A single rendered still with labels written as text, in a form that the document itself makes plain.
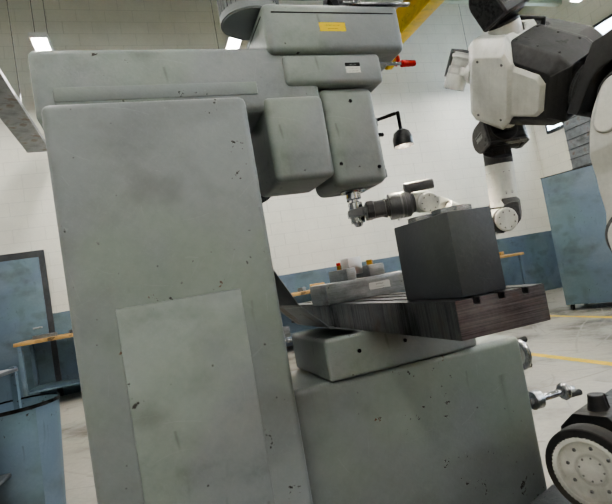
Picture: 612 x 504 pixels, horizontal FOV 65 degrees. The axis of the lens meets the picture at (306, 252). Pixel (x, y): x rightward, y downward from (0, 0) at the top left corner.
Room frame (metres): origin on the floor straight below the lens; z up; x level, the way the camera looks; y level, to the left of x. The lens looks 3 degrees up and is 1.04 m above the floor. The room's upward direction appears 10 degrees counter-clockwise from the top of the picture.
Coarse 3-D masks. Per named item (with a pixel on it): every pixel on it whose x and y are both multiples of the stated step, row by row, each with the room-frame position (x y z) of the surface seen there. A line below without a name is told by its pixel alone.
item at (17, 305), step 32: (576, 128) 9.12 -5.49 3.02; (576, 160) 9.26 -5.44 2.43; (0, 256) 6.90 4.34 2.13; (32, 256) 7.03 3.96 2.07; (0, 288) 6.86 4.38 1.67; (32, 288) 6.99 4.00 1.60; (0, 320) 6.85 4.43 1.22; (32, 320) 6.97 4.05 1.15; (0, 352) 6.83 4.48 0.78; (0, 384) 6.81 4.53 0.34; (32, 384) 6.94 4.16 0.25
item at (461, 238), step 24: (432, 216) 1.08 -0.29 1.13; (456, 216) 1.03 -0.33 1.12; (480, 216) 1.06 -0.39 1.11; (408, 240) 1.18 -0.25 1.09; (432, 240) 1.09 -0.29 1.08; (456, 240) 1.03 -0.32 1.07; (480, 240) 1.05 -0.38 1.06; (408, 264) 1.19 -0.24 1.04; (432, 264) 1.10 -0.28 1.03; (456, 264) 1.03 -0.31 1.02; (480, 264) 1.05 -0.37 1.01; (408, 288) 1.21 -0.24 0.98; (432, 288) 1.12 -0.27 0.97; (456, 288) 1.04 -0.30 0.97; (480, 288) 1.04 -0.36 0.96; (504, 288) 1.07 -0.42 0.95
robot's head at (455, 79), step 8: (456, 56) 1.49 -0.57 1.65; (464, 56) 1.48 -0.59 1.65; (456, 64) 1.50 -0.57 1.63; (464, 64) 1.50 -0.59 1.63; (448, 72) 1.54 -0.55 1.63; (456, 72) 1.51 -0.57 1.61; (464, 72) 1.48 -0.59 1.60; (448, 80) 1.52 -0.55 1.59; (456, 80) 1.51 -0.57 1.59; (464, 80) 1.51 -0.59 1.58; (448, 88) 1.57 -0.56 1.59; (456, 88) 1.52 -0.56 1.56
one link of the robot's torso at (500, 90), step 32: (512, 32) 1.30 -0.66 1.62; (544, 32) 1.30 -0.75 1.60; (576, 32) 1.30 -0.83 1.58; (480, 64) 1.35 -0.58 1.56; (512, 64) 1.29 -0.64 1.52; (544, 64) 1.24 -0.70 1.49; (576, 64) 1.26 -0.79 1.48; (480, 96) 1.41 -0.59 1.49; (512, 96) 1.34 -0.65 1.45; (544, 96) 1.28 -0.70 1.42
